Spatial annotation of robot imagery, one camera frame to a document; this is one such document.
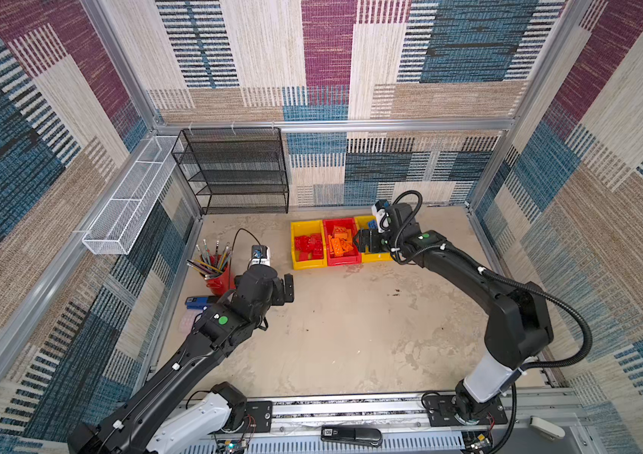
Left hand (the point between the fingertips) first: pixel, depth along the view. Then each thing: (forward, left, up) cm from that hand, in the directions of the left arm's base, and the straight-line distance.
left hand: (275, 276), depth 75 cm
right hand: (+15, -28, -5) cm, 32 cm away
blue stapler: (0, +24, -13) cm, 27 cm away
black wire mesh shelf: (+50, +21, -3) cm, 54 cm away
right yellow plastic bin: (+18, -28, -17) cm, 37 cm away
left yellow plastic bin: (+30, -6, -15) cm, 34 cm away
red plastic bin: (+25, -19, -18) cm, 36 cm away
